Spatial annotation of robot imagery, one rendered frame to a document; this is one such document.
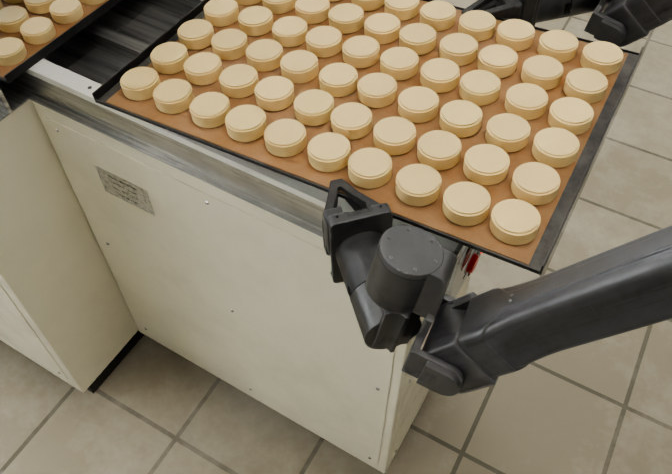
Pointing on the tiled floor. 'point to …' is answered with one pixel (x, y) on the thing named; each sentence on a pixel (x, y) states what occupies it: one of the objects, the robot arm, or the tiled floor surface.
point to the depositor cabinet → (59, 239)
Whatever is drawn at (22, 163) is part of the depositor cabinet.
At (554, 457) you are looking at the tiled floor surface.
